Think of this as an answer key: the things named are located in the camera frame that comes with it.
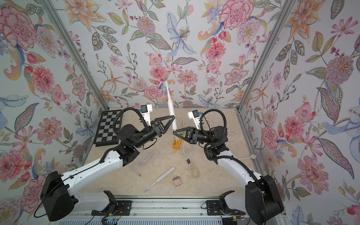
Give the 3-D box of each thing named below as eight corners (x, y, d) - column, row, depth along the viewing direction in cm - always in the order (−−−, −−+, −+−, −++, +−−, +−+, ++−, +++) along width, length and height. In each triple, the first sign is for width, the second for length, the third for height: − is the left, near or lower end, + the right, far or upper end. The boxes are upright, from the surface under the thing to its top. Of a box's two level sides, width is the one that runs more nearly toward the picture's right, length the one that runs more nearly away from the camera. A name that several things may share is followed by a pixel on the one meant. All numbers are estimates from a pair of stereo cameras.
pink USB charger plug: (175, 187, 83) (175, 186, 81) (171, 178, 86) (171, 176, 85) (181, 184, 84) (182, 183, 82) (178, 175, 87) (178, 174, 86)
